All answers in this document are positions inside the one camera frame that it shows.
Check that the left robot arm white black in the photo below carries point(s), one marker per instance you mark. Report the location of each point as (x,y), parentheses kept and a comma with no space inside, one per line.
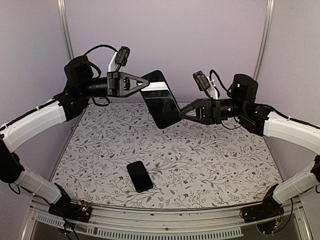
(84,82)

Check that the left aluminium frame post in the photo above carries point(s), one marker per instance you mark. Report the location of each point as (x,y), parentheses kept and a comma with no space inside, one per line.
(62,12)

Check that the front aluminium rail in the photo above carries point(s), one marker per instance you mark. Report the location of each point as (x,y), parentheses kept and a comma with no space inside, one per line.
(123,223)

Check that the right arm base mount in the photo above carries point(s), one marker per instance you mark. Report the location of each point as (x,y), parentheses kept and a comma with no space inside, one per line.
(268,208)

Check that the large black phone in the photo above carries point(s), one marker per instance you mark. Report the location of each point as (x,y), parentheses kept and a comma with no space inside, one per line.
(160,101)

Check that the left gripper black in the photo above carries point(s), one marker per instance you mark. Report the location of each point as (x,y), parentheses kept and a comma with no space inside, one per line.
(118,83)

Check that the floral patterned table mat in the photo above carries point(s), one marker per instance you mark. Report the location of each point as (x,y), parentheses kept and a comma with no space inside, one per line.
(191,165)

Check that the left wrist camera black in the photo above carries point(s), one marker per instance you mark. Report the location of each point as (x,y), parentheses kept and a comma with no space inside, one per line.
(122,56)

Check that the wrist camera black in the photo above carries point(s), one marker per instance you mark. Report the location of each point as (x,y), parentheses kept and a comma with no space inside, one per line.
(122,56)
(201,81)

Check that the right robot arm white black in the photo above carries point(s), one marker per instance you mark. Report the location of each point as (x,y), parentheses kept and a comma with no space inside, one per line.
(262,120)

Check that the right aluminium frame post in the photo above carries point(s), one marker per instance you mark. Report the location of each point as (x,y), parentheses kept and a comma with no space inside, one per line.
(268,18)

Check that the right camera cable black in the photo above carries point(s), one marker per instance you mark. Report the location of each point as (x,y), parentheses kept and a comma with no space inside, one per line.
(220,80)

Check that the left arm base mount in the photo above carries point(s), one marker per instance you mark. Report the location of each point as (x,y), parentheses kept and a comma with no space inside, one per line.
(79,211)

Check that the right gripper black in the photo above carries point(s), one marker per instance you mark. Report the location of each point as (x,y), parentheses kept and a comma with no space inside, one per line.
(210,111)

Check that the aluminium frame post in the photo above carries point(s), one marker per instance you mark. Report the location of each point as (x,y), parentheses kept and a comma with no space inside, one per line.
(268,18)
(62,12)

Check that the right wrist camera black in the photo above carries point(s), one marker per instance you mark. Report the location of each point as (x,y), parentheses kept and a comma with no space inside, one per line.
(201,81)

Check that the small black phone on table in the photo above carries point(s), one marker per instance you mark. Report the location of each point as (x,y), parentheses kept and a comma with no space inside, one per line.
(139,176)

